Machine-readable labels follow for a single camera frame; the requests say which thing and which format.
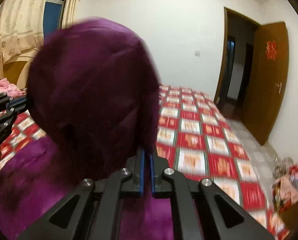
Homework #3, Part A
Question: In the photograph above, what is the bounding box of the purple quilted hooded jacket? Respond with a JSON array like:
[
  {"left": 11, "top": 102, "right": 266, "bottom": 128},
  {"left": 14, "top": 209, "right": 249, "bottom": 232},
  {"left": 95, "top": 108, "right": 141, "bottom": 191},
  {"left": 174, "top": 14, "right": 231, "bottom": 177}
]
[{"left": 0, "top": 18, "right": 173, "bottom": 239}]

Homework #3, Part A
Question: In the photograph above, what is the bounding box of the pile of clothes on floor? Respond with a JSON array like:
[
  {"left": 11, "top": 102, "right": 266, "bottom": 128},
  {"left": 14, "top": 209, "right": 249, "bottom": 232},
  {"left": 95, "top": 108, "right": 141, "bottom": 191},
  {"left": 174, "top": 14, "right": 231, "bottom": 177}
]
[{"left": 272, "top": 157, "right": 298, "bottom": 213}]

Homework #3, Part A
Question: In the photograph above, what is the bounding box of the pink floral folded blanket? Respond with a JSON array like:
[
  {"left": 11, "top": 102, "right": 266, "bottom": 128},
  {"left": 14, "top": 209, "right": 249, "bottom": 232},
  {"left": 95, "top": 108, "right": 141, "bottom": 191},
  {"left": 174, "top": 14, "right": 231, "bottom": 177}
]
[{"left": 0, "top": 78, "right": 26, "bottom": 98}]

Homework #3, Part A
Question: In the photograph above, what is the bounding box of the beige wooden headboard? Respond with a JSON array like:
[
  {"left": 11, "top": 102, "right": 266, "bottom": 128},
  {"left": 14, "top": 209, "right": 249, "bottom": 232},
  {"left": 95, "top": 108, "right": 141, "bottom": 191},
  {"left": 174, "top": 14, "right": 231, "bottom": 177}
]
[{"left": 3, "top": 54, "right": 35, "bottom": 89}]

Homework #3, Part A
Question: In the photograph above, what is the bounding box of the red patchwork bear bedspread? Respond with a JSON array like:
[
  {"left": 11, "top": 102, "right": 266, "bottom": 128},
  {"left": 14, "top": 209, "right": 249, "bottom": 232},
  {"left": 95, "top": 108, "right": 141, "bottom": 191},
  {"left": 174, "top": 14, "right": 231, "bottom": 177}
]
[{"left": 0, "top": 86, "right": 289, "bottom": 239}]

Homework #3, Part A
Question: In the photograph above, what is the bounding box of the beige patterned left curtain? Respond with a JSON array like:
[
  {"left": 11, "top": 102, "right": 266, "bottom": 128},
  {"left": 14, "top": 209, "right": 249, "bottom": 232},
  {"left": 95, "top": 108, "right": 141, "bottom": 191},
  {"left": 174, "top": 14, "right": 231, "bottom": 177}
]
[{"left": 0, "top": 0, "right": 46, "bottom": 79}]

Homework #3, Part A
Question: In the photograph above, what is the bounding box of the beige patterned curtain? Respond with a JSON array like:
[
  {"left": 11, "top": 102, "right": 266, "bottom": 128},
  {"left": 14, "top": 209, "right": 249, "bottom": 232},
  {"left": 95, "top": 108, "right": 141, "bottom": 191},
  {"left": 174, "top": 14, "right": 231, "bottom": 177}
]
[
  {"left": 0, "top": 0, "right": 46, "bottom": 79},
  {"left": 61, "top": 0, "right": 80, "bottom": 29}
]

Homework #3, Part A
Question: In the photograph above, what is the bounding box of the dark blue window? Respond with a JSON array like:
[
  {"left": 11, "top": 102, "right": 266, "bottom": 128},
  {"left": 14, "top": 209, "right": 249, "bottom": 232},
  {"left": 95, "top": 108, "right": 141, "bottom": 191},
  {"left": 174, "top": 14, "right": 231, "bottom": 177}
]
[{"left": 43, "top": 0, "right": 65, "bottom": 38}]

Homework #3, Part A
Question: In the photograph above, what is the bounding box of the beige patterned right curtain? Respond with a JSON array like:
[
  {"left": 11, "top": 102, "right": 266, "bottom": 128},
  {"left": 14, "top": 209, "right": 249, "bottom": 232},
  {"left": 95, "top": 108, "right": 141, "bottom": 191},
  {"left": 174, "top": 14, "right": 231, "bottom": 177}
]
[{"left": 61, "top": 0, "right": 80, "bottom": 29}]

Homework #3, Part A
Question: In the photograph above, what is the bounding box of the brown wooden door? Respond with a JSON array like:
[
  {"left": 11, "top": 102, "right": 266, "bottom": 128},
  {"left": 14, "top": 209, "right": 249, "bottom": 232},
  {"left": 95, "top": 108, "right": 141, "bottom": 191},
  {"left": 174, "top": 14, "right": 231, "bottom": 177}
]
[{"left": 242, "top": 22, "right": 289, "bottom": 145}]

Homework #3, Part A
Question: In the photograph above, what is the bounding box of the red paper door decoration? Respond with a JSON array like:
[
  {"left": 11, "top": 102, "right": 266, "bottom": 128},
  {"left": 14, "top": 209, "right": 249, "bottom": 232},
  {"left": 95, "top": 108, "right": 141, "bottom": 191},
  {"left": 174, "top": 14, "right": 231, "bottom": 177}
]
[{"left": 265, "top": 41, "right": 279, "bottom": 61}]

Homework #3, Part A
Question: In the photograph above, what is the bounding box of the metal door handle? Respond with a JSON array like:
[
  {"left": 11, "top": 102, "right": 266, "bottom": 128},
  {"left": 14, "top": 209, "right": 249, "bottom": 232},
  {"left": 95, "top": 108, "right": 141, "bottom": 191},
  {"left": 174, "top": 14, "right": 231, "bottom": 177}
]
[{"left": 275, "top": 82, "right": 283, "bottom": 94}]

